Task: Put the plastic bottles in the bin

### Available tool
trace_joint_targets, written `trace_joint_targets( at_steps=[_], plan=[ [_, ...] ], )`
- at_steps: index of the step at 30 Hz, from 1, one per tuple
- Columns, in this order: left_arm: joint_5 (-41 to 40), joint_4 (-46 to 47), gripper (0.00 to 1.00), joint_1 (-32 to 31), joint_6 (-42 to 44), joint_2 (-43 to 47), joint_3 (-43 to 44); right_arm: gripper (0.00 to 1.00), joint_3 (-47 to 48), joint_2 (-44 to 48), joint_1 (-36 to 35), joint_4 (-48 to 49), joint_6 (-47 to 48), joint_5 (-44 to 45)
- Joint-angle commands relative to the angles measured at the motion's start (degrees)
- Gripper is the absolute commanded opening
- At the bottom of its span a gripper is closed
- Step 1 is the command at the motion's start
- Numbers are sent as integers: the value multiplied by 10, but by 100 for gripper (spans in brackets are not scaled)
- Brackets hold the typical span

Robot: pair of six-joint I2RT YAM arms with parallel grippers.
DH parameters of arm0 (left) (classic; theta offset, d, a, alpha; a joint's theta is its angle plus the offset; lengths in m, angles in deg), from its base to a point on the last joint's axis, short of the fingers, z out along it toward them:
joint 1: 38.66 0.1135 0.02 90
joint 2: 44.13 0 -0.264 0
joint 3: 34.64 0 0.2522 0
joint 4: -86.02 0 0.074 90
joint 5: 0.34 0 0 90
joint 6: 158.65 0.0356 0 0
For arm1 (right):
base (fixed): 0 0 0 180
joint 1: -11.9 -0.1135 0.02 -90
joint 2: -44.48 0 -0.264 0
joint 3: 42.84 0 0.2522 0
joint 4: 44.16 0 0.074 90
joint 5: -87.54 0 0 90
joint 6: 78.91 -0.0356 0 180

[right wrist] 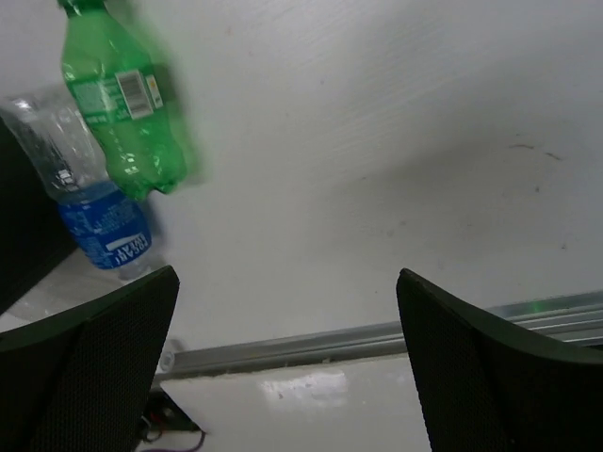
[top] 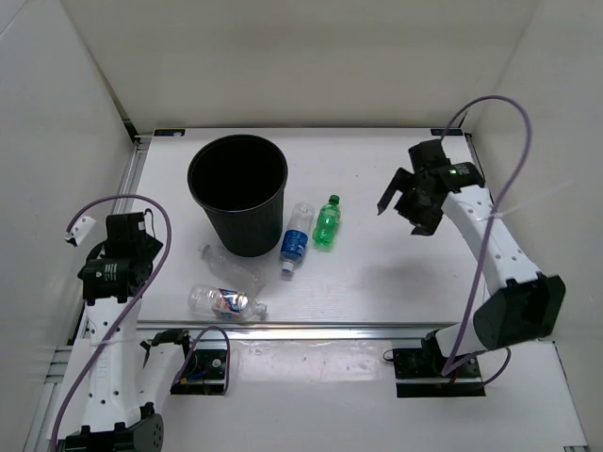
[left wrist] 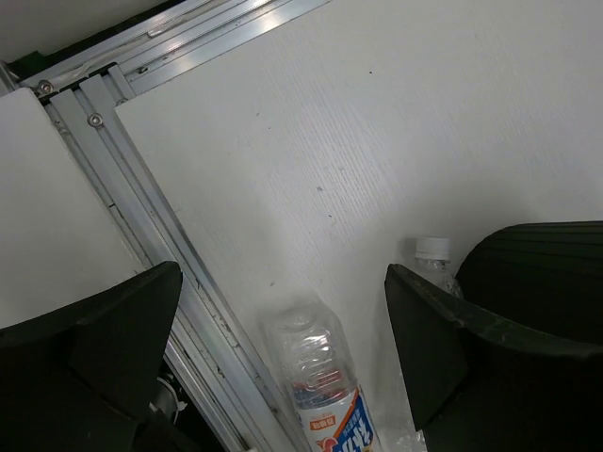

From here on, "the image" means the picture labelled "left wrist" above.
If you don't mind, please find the labelled clear plastic bottle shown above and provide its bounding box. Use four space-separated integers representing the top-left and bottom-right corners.
265 301 383 451

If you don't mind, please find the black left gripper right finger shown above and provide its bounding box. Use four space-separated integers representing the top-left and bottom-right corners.
384 264 602 451

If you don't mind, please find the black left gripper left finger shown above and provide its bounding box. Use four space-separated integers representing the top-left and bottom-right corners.
1 262 183 451

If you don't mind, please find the black plastic bin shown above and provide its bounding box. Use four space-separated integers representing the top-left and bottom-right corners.
456 220 602 346

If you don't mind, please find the clear bottle white cap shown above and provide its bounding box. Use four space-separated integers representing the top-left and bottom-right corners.
411 236 464 299

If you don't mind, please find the aluminium table frame rail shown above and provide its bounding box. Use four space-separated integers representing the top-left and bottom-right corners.
1 1 317 451

